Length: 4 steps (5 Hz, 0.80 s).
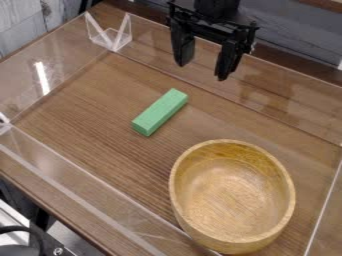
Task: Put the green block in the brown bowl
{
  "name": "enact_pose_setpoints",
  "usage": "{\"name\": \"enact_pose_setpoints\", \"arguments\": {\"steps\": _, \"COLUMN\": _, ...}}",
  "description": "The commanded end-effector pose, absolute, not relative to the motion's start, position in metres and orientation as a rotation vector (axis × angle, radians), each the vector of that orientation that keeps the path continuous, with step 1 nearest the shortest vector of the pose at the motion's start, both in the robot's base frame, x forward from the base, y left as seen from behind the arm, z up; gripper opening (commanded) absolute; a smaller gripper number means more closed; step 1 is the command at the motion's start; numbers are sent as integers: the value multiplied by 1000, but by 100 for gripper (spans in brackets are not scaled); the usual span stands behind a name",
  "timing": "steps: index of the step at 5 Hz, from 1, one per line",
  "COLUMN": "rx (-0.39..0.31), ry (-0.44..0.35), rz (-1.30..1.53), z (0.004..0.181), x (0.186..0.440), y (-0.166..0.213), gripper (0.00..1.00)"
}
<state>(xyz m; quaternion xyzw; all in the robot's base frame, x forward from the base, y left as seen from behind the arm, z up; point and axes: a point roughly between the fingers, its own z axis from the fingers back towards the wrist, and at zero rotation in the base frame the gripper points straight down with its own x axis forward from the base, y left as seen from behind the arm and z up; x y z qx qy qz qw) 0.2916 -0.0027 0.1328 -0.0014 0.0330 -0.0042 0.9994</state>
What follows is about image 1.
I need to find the clear acrylic front wall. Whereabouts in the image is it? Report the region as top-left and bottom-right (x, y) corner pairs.
(0, 124), (217, 256)

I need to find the brown wooden bowl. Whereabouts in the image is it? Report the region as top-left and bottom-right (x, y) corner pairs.
(168, 139), (296, 254)

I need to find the black cable under table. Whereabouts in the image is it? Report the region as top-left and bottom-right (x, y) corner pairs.
(0, 225), (45, 256)

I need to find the green rectangular block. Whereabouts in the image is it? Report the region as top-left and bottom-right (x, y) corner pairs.
(131, 89), (188, 137)

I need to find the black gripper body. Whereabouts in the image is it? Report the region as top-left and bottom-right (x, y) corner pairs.
(167, 0), (259, 45)

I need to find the black metal table bracket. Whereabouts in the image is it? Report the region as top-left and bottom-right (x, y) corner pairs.
(29, 221), (103, 256)

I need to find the clear acrylic corner bracket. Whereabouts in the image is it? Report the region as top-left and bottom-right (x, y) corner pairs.
(84, 12), (132, 52)

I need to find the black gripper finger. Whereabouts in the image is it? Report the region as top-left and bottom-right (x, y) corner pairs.
(213, 40), (244, 81)
(169, 20), (195, 67)

